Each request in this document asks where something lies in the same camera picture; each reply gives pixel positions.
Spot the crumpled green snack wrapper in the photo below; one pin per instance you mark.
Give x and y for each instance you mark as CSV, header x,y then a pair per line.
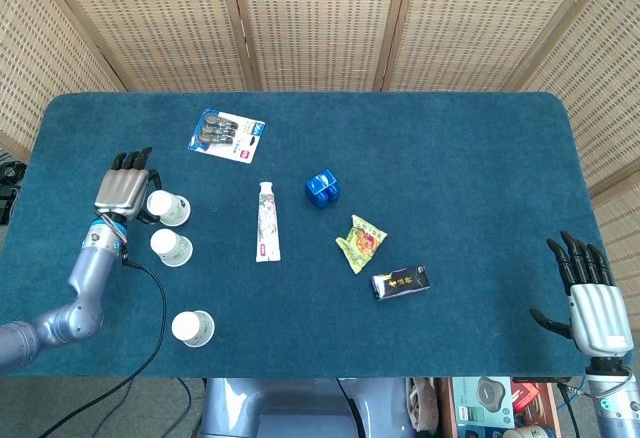
x,y
362,243

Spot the black and purple carton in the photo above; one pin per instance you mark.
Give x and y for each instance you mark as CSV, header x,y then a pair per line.
x,y
400,283

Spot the blue table cloth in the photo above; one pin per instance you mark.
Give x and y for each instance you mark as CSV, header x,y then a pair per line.
x,y
450,158

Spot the black equipment on floor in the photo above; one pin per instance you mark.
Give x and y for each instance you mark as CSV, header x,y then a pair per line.
x,y
9,193

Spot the right silver-black robot hand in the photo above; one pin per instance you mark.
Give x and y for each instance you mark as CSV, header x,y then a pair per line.
x,y
597,313

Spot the woven wood-framed folding screen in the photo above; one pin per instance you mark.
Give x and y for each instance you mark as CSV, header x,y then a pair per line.
x,y
320,18

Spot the small red box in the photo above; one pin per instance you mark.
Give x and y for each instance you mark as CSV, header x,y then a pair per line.
x,y
526,395

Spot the white floral paper cup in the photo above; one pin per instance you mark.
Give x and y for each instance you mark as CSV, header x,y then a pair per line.
x,y
170,208
192,328
172,248

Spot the brown crumpled bag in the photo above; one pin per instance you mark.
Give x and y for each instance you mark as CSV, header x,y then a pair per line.
x,y
422,403

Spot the blue plastic building block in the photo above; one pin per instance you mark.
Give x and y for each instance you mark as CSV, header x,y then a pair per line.
x,y
320,188

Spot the teal device packaging box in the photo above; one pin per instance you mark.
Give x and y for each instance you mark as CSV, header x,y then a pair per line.
x,y
482,400

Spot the grey-blue robot torso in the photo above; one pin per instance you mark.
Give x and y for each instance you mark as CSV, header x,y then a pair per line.
x,y
300,408

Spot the left silver-black robot hand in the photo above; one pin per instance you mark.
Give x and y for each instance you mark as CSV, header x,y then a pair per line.
x,y
120,190

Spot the white floral toothpaste tube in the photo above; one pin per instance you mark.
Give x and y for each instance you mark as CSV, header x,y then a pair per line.
x,y
267,223

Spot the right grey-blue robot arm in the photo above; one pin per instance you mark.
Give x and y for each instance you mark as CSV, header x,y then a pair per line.
x,y
615,403

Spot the brown wooden crate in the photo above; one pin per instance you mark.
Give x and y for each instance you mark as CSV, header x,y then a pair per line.
x,y
446,408

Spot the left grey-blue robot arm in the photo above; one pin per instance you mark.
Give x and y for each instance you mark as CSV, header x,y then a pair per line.
x,y
85,268

